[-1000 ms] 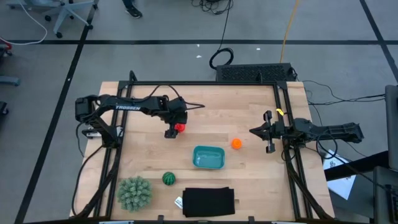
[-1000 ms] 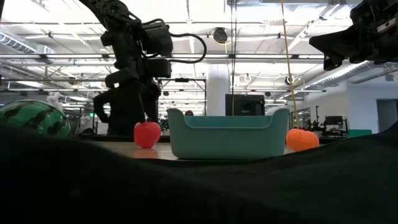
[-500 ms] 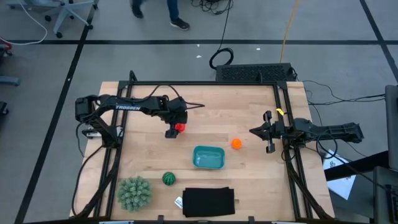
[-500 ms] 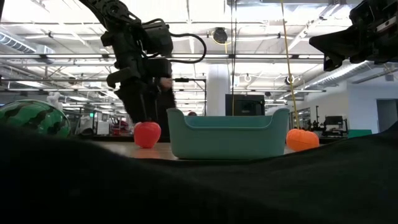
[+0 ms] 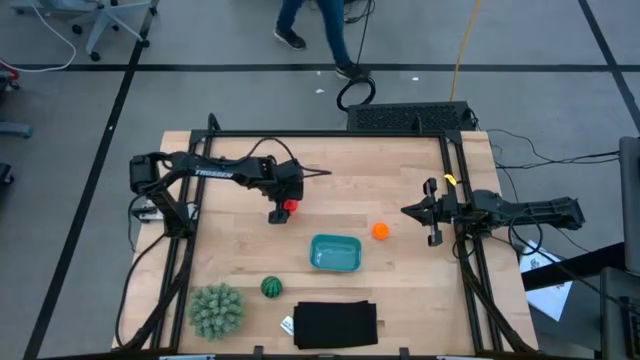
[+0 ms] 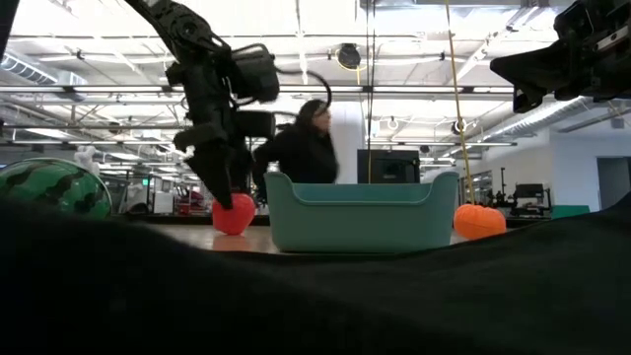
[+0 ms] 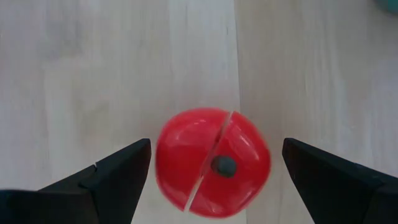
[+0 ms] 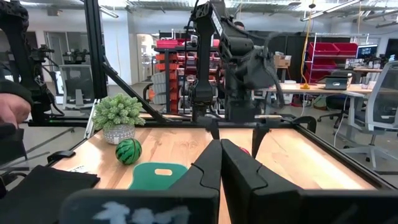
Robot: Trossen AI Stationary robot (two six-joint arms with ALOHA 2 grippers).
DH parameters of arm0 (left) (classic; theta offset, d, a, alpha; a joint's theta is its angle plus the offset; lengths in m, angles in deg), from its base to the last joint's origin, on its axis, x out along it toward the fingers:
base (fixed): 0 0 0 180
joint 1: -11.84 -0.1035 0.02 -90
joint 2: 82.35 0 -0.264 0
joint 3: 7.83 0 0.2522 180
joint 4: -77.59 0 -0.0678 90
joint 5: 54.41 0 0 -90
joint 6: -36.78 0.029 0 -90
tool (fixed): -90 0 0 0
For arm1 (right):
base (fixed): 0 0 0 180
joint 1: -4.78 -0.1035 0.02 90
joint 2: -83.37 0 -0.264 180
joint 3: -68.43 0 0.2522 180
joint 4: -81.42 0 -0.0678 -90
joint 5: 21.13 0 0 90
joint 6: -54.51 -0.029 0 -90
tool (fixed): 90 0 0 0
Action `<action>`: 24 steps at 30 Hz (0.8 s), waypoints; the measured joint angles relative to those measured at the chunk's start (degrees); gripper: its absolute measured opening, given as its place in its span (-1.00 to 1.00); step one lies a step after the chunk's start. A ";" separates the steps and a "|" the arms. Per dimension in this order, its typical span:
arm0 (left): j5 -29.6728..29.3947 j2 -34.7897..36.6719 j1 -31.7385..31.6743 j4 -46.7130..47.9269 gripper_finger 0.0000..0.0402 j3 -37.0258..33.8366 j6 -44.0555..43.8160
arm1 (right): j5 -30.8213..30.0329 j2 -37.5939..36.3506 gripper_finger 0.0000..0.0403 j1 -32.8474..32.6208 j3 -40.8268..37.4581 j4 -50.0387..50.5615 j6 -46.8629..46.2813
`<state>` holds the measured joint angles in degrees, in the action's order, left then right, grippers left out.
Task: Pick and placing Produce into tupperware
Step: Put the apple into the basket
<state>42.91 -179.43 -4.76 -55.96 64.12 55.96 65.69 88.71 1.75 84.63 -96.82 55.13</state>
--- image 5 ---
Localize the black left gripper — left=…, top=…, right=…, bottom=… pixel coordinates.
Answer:
left=267, top=158, right=305, bottom=225

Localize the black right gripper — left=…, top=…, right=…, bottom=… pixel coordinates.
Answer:
left=401, top=177, right=474, bottom=247

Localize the green striped toy watermelon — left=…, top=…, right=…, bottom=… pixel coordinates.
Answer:
left=260, top=275, right=284, bottom=300

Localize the teal plastic container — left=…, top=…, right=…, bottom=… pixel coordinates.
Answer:
left=308, top=233, right=363, bottom=274

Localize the black perforated computer case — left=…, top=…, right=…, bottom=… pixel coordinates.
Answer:
left=346, top=100, right=477, bottom=133

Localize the pale green potted plant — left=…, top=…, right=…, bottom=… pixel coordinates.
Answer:
left=187, top=282, right=247, bottom=342

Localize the black folded cloth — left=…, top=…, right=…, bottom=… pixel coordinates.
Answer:
left=292, top=299, right=380, bottom=351

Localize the white paper sheet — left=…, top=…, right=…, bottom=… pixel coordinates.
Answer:
left=519, top=239, right=574, bottom=322

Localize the black bar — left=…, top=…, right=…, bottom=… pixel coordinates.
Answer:
left=522, top=242, right=626, bottom=293

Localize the person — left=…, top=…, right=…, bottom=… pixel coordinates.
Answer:
left=273, top=0, right=372, bottom=82

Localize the light grey office chair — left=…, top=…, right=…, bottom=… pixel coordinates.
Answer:
left=9, top=0, right=161, bottom=63

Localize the grey chair leg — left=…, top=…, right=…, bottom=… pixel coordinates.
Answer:
left=0, top=121, right=34, bottom=140

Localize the red chair part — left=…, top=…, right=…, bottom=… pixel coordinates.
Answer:
left=0, top=59, right=21, bottom=92

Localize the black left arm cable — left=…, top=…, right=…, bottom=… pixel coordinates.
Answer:
left=238, top=136, right=333, bottom=179

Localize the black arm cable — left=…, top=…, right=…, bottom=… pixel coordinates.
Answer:
left=238, top=136, right=333, bottom=179
left=506, top=211, right=544, bottom=258

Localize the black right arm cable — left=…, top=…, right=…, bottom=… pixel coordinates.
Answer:
left=506, top=211, right=544, bottom=258

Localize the black aluminium table frame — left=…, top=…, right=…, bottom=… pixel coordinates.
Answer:
left=112, top=113, right=539, bottom=357

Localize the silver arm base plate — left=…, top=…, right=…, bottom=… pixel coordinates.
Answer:
left=131, top=199, right=164, bottom=223

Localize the black looped floor cable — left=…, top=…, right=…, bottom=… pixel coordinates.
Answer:
left=335, top=0, right=377, bottom=113

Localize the thin black floor cable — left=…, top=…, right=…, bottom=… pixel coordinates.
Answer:
left=487, top=128, right=622, bottom=172

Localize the yellow cable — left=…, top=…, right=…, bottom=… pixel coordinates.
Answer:
left=449, top=0, right=483, bottom=103

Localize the white floor cable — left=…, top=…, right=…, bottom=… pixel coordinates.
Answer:
left=0, top=0, right=78, bottom=74

